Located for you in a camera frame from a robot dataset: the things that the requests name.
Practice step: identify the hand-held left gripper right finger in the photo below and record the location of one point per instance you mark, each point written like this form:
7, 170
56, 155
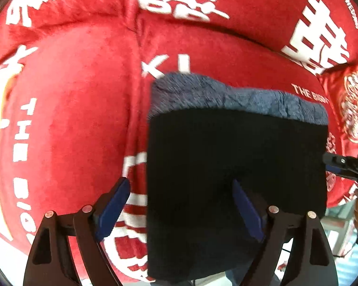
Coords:
248, 208

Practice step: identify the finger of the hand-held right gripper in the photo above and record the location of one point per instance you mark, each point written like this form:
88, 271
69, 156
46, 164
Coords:
340, 165

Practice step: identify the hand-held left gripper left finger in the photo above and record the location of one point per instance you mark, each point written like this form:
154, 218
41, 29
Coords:
115, 208

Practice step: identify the black shorts with grey waistband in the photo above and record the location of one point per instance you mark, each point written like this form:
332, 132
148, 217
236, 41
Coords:
226, 155

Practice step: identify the red printed cushion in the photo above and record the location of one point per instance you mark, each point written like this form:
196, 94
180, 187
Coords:
350, 101

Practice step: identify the red printed sofa cover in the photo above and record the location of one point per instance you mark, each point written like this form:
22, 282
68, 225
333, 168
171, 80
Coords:
77, 95

